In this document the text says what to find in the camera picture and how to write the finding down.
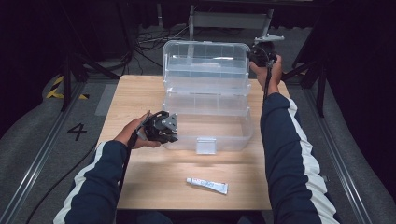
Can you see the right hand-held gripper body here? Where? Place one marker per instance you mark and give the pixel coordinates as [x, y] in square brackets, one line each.
[266, 54]

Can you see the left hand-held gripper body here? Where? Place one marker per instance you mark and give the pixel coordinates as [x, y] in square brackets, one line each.
[155, 127]

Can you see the clear plastic storage box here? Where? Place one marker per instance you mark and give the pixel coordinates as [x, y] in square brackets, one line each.
[207, 102]

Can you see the white ointment tube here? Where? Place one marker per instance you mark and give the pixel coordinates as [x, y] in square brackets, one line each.
[208, 185]

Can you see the person's left hand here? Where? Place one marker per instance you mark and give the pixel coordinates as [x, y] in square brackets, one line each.
[132, 133]

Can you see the person's right hand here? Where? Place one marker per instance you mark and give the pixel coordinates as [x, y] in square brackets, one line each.
[274, 77]

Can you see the black tripod stand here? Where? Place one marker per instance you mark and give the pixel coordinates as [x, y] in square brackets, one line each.
[320, 90]
[66, 84]

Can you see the grey metal table frame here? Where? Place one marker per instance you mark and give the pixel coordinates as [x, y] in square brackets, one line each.
[229, 20]

